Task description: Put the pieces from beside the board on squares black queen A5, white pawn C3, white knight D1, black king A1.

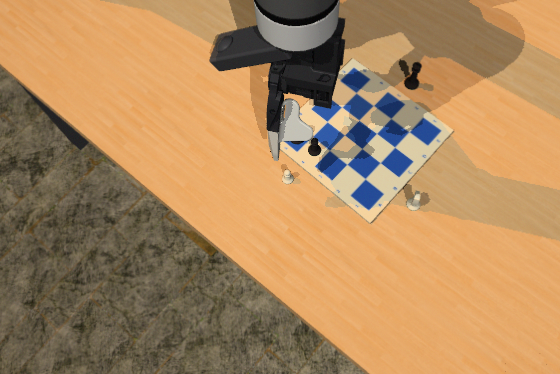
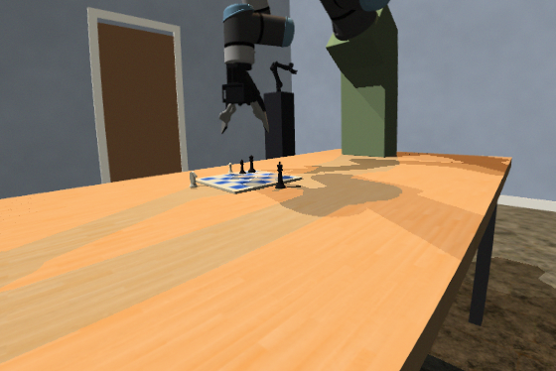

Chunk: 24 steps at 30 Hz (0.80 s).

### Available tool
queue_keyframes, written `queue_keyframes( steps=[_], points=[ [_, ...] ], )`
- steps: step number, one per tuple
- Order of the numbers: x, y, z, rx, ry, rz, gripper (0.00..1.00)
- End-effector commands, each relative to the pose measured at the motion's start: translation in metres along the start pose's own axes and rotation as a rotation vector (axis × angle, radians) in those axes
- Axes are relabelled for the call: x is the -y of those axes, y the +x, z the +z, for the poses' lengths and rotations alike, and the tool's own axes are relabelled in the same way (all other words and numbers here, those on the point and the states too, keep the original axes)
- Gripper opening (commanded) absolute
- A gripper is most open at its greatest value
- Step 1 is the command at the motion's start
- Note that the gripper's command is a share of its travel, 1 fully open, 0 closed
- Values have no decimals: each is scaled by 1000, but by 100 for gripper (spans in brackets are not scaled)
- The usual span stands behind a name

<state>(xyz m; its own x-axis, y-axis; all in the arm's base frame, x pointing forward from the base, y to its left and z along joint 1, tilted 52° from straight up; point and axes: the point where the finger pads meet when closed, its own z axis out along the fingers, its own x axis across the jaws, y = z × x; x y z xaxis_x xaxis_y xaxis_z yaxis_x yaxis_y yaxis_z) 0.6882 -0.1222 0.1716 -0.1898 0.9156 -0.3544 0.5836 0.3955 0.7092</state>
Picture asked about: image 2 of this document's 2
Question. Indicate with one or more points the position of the blue and cream chessboard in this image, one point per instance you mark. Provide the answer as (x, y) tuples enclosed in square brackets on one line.
[(237, 183)]

